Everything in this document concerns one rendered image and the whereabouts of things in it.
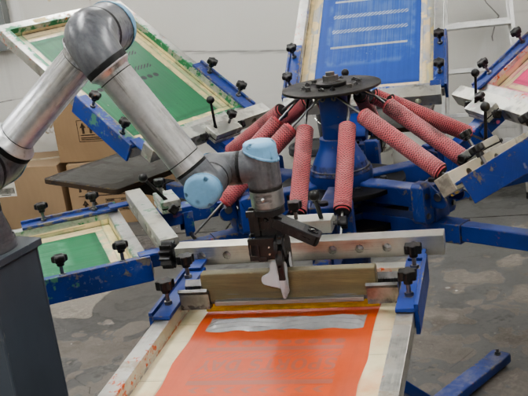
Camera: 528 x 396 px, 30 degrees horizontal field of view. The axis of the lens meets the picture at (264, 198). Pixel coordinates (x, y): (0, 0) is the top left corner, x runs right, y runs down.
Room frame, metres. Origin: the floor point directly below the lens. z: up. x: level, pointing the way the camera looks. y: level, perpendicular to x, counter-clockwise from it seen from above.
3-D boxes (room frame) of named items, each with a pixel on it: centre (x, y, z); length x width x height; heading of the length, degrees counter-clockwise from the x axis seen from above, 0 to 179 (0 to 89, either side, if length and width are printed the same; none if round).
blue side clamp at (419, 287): (2.06, -0.30, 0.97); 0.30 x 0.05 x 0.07; 165
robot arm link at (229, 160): (2.11, 0.10, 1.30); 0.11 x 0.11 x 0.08; 78
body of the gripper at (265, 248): (2.10, 0.00, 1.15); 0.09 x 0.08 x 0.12; 75
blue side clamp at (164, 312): (2.21, 0.23, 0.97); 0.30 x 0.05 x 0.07; 165
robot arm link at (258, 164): (2.10, 0.00, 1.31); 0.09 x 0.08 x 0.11; 78
